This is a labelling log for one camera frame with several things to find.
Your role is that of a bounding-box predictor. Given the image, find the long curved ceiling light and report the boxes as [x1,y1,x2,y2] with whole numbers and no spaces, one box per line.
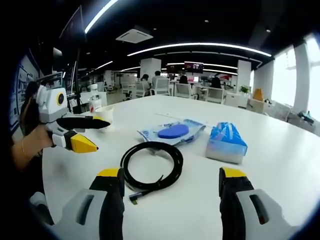
[126,42,273,58]

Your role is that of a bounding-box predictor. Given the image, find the straight ceiling light strip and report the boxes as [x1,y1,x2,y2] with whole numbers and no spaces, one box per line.
[84,0,119,35]

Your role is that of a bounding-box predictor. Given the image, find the white tabletop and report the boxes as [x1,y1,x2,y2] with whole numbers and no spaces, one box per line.
[41,94,320,240]

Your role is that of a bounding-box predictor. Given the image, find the hanging display screen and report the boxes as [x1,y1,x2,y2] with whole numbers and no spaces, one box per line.
[183,60,205,74]

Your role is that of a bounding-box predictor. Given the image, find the teal object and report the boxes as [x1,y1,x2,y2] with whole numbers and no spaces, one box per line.
[298,110,316,124]

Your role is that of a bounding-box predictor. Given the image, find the white paper cup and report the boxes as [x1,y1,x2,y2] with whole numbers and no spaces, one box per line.
[94,106,115,134]

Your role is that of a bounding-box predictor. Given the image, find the blue white wall poster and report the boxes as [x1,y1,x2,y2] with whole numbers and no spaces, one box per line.
[9,55,41,126]

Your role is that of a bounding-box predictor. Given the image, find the blue tissue pack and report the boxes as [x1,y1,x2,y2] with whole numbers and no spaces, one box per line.
[205,121,249,165]

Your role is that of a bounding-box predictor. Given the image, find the white built-in power strip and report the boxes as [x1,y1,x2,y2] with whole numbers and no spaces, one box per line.
[154,112,209,125]

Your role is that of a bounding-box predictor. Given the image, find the large dark hanging panel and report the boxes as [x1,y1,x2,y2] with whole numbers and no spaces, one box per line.
[59,5,87,42]

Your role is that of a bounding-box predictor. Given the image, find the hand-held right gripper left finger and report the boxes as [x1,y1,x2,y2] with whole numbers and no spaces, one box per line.
[53,167,125,240]

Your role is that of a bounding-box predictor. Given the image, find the orange bag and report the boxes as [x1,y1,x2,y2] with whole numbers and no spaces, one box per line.
[252,87,265,102]

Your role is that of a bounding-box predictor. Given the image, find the ceiling air conditioner vent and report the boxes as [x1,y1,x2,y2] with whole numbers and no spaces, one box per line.
[115,27,154,44]

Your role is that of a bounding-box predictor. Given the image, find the person's left hand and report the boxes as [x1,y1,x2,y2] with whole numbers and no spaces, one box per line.
[23,123,58,152]

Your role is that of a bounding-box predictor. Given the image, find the clear plastic water bottle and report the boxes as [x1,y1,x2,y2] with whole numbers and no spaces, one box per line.
[87,83,103,114]

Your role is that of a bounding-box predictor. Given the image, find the desktop monitor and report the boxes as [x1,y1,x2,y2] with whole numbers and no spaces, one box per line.
[65,62,79,95]

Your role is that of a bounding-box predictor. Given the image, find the blue-lid wet wipes pack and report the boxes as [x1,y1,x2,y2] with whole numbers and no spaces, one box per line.
[136,117,207,147]

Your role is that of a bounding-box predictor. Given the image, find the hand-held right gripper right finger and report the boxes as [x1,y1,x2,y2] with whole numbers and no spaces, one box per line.
[218,166,299,240]

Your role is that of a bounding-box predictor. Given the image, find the potted green plant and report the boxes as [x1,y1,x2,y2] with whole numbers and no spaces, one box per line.
[238,84,252,95]

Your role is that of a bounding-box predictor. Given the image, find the row of white office chairs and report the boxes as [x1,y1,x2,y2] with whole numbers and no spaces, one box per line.
[120,78,226,105]

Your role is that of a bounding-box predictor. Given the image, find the black cable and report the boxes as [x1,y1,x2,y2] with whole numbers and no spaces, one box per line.
[119,140,184,206]

